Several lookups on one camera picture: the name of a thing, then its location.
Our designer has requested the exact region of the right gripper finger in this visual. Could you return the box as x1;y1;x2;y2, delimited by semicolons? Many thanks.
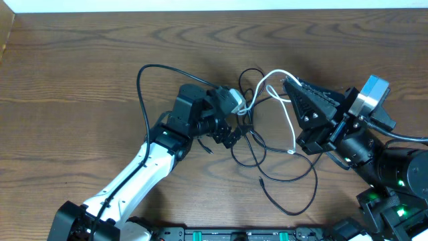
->
284;77;344;104
286;93;338;130

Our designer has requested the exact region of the black usb cable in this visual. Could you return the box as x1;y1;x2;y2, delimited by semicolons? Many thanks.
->
197;68;268;155
227;93;324;217

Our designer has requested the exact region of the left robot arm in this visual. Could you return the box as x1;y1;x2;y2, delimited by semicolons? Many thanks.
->
47;84;245;240

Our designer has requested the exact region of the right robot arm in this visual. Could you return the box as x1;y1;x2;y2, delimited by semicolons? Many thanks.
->
283;75;427;240

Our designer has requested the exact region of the cardboard side panel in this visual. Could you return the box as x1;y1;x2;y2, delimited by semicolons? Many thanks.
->
0;0;15;59

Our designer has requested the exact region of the right camera black cable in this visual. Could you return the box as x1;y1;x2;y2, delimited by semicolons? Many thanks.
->
359;115;428;143

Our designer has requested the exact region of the camera black cable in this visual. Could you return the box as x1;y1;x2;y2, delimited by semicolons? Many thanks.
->
359;115;428;143
88;64;221;241

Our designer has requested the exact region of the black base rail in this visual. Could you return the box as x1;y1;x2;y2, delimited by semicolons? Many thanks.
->
116;217;368;241

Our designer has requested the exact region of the left camera black cable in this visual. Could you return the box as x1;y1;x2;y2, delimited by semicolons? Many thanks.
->
88;64;221;241

